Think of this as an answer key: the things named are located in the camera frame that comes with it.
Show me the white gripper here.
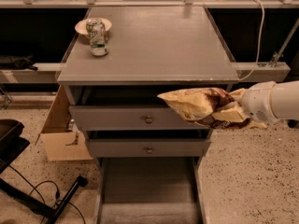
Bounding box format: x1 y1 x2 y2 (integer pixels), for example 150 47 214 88
212 81 278 123

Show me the brown chip bag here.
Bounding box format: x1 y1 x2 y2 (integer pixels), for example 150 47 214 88
157 87 268 130

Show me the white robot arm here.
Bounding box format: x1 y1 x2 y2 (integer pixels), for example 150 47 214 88
212 81 299 122

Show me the grey middle drawer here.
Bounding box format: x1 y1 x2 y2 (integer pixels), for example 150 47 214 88
88 129 211 158

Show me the grey drawer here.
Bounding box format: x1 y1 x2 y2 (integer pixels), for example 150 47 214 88
69 85 206 131
88 129 211 158
93 157 207 224

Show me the grey drawer cabinet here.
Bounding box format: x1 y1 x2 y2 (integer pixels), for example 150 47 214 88
58 6 237 158

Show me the grey bottom drawer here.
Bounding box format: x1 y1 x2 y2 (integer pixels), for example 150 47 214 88
93 157 207 224

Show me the grey top drawer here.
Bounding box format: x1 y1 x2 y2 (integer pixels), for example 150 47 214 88
69 85 206 131

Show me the green soda can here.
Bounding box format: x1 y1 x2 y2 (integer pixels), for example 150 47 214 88
86 19 108 57

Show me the open cardboard box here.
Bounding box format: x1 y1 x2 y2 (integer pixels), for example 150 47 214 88
39 86 93 161

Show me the small white plate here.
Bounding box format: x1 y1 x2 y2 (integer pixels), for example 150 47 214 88
75 18 112 35

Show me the white hanging cable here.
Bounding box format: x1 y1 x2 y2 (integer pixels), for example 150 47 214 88
238 0 266 82

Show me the black floor cable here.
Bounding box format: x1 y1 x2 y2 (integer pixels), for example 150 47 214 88
7 164 87 224

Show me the metal railing frame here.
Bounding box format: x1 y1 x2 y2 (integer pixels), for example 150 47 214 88
1 0 298 89

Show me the black cloth on rail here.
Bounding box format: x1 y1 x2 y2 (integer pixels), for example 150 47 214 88
0 55 38 71

